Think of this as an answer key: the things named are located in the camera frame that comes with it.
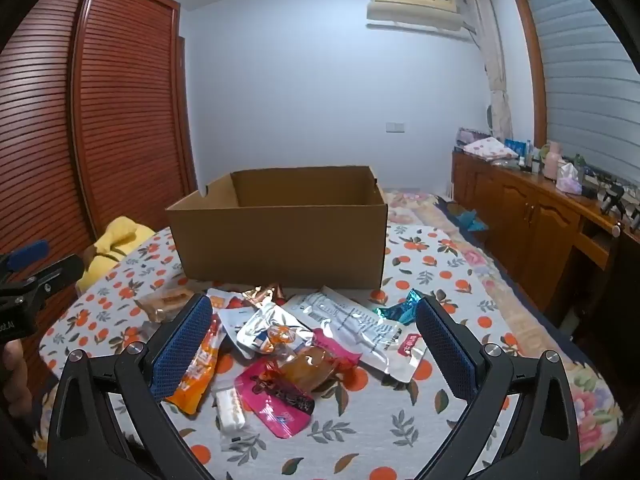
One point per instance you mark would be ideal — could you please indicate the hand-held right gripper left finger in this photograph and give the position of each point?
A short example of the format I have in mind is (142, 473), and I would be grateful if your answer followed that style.
(182, 345)

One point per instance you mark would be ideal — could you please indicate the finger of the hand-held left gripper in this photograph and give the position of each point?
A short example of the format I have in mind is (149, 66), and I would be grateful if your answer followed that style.
(30, 252)
(55, 272)

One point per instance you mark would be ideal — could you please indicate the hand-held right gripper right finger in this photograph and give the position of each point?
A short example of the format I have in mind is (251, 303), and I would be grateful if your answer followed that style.
(445, 350)

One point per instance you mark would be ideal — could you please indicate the clear bread packet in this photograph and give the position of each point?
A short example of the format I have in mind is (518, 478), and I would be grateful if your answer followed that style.
(167, 305)

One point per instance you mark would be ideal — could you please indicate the large white snack packet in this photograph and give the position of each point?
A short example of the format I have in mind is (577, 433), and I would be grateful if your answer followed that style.
(350, 320)

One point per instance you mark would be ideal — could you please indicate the brown cardboard box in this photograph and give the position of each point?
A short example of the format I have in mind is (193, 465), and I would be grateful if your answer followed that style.
(280, 245)

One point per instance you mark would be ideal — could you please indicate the person's left hand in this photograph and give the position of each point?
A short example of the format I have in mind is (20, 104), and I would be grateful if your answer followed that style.
(15, 367)

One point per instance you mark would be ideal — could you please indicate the orange sausage packet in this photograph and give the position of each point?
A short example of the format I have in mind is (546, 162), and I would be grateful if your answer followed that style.
(200, 375)

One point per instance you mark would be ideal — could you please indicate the blue foil candy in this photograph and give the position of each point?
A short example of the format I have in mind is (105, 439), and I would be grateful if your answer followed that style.
(400, 310)

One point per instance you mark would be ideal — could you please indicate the yellow cloth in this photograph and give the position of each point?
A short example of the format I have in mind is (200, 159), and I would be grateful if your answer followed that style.
(120, 240)

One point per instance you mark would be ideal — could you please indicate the small white cake bar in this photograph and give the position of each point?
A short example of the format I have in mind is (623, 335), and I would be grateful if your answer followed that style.
(230, 407)

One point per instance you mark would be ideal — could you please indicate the orange print bed sheet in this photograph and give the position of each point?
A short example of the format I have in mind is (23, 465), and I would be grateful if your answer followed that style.
(440, 270)

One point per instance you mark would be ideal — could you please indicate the silver snack packet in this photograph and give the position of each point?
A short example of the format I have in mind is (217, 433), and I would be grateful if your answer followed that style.
(265, 325)

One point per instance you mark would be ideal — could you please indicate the pink black snack packet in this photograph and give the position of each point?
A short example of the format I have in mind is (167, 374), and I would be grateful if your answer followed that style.
(280, 400)

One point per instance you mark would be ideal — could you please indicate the pink clear braised meat packet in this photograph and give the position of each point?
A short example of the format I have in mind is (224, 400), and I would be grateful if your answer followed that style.
(310, 370)

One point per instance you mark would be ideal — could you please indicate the blue plastic bag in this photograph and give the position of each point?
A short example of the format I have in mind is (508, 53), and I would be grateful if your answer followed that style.
(470, 221)

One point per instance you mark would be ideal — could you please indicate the wooden sideboard cabinet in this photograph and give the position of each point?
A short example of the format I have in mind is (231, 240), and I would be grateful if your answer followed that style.
(530, 225)

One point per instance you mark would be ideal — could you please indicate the red-brown louvred wardrobe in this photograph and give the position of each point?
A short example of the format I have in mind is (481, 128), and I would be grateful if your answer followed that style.
(115, 110)

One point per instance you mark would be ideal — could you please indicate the floral cloth bag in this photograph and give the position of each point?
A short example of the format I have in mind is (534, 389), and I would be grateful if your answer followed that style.
(487, 149)

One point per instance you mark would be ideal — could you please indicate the pink tissue pack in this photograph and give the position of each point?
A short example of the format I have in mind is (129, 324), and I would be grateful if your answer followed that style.
(569, 180)

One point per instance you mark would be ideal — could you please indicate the blue box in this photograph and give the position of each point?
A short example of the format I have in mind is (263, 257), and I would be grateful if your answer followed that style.
(515, 147)

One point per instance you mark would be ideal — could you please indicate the purple packet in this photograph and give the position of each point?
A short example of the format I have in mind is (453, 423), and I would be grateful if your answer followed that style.
(470, 136)

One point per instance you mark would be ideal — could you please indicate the pink thermos bottle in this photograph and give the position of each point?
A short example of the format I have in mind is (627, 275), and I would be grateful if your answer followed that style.
(552, 162)

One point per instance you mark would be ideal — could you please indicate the black small tripod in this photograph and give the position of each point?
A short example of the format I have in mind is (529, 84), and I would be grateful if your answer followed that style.
(611, 197)

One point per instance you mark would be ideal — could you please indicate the white fan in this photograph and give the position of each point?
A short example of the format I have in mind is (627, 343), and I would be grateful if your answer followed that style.
(489, 119)

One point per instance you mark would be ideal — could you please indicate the pale floral curtain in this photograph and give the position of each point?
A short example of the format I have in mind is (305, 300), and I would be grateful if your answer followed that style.
(495, 70)

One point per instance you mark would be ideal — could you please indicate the window blind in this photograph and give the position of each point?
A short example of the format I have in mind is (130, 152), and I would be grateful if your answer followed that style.
(580, 75)

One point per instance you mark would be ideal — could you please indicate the white wall socket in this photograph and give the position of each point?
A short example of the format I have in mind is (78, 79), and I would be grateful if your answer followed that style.
(395, 127)

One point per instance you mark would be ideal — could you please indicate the wall air conditioner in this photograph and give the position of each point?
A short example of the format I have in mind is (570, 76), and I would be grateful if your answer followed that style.
(415, 7)

